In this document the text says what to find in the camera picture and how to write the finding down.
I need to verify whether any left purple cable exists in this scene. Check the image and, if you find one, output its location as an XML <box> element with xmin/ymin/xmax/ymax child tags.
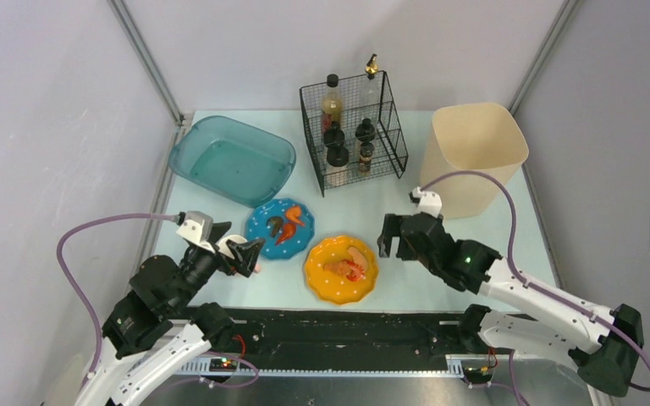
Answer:
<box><xmin>56</xmin><ymin>211</ymin><xmax>180</xmax><ymax>374</ymax></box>

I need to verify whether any red toy food piece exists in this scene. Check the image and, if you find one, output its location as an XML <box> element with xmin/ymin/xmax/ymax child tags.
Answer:
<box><xmin>323</xmin><ymin>260</ymin><xmax>366</xmax><ymax>282</ymax></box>

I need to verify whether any left aluminium frame post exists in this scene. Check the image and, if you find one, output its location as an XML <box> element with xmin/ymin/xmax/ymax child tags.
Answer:
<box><xmin>107</xmin><ymin>0</ymin><xmax>184</xmax><ymax>126</ymax></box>

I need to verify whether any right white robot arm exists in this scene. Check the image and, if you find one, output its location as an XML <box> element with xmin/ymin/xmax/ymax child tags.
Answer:
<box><xmin>377</xmin><ymin>212</ymin><xmax>643</xmax><ymax>398</ymax></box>

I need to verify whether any orange toy shrimp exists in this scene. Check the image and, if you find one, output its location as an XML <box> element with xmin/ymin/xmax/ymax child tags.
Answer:
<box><xmin>284</xmin><ymin>205</ymin><xmax>305</xmax><ymax>227</ymax></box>

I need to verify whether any small spice jar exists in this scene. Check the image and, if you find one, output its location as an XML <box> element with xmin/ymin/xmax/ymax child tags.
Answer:
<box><xmin>358</xmin><ymin>141</ymin><xmax>374</xmax><ymax>175</ymax></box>

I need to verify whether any white powder dispenser bottle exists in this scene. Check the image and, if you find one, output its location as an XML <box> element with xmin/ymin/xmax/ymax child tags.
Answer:
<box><xmin>355</xmin><ymin>118</ymin><xmax>377</xmax><ymax>143</ymax></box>

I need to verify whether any dark toy shrimp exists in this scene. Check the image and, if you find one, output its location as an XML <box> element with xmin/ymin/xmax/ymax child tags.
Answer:
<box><xmin>267</xmin><ymin>216</ymin><xmax>284</xmax><ymax>238</ymax></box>

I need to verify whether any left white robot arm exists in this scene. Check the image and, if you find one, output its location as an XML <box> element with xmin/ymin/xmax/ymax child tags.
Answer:
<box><xmin>56</xmin><ymin>211</ymin><xmax>266</xmax><ymax>405</ymax></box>

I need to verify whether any red toy shrimp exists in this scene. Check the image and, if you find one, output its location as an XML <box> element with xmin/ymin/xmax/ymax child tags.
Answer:
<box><xmin>275</xmin><ymin>222</ymin><xmax>297</xmax><ymax>245</ymax></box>

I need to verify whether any teal plastic tub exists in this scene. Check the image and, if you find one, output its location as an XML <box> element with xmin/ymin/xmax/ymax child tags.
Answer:
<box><xmin>168</xmin><ymin>115</ymin><xmax>296</xmax><ymax>208</ymax></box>

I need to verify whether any black wire rack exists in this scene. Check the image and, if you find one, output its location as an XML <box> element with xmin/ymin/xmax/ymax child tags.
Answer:
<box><xmin>300</xmin><ymin>71</ymin><xmax>409</xmax><ymax>195</ymax></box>

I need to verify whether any beige waste bin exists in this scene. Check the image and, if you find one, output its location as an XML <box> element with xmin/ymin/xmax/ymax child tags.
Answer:
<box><xmin>420</xmin><ymin>102</ymin><xmax>529</xmax><ymax>219</ymax></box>

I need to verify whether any gold spout glass bottle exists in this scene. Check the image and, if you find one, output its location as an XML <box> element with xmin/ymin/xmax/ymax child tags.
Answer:
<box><xmin>362</xmin><ymin>52</ymin><xmax>383</xmax><ymax>122</ymax></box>

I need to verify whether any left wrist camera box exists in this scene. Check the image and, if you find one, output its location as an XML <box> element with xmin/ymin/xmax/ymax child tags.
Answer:
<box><xmin>176</xmin><ymin>211</ymin><xmax>215</xmax><ymax>252</ymax></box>

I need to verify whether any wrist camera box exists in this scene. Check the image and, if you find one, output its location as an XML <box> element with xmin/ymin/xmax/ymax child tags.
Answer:
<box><xmin>409</xmin><ymin>187</ymin><xmax>442</xmax><ymax>217</ymax></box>
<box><xmin>176</xmin><ymin>211</ymin><xmax>215</xmax><ymax>252</ymax></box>

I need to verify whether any yellow polka dot plate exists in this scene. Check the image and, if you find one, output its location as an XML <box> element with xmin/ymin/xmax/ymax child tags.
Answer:
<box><xmin>304</xmin><ymin>235</ymin><xmax>379</xmax><ymax>305</ymax></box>

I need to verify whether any blue polka dot plate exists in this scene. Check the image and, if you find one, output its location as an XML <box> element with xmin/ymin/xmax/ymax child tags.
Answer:
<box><xmin>245</xmin><ymin>198</ymin><xmax>315</xmax><ymax>261</ymax></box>

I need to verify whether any brown sauce bottle black cap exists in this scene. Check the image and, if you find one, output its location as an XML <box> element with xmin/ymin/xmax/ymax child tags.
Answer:
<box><xmin>321</xmin><ymin>74</ymin><xmax>343</xmax><ymax>133</ymax></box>

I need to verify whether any aluminium frame post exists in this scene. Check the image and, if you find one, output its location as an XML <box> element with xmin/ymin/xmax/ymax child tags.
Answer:
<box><xmin>107</xmin><ymin>0</ymin><xmax>184</xmax><ymax>126</ymax></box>
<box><xmin>508</xmin><ymin>0</ymin><xmax>582</xmax><ymax>117</ymax></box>

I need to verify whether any peach toy food slice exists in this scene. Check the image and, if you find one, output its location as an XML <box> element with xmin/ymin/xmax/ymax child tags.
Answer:
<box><xmin>348</xmin><ymin>246</ymin><xmax>369</xmax><ymax>270</ymax></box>

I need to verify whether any white-bead shaker jar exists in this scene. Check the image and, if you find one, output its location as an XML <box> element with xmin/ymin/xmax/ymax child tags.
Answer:
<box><xmin>325</xmin><ymin>146</ymin><xmax>350</xmax><ymax>188</ymax></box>
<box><xmin>322</xmin><ymin>121</ymin><xmax>345</xmax><ymax>149</ymax></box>

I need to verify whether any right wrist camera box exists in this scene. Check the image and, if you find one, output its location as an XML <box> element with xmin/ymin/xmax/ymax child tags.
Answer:
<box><xmin>409</xmin><ymin>187</ymin><xmax>442</xmax><ymax>217</ymax></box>

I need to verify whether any pink white mug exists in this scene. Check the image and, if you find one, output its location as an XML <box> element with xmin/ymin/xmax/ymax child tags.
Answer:
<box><xmin>218</xmin><ymin>234</ymin><xmax>248</xmax><ymax>266</ymax></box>

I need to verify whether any right aluminium frame post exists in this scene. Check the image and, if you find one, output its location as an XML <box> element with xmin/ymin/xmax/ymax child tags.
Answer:
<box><xmin>508</xmin><ymin>0</ymin><xmax>582</xmax><ymax>117</ymax></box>

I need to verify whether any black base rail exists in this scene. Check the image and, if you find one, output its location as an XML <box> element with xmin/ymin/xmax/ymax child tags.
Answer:
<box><xmin>214</xmin><ymin>308</ymin><xmax>490</xmax><ymax>372</ymax></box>

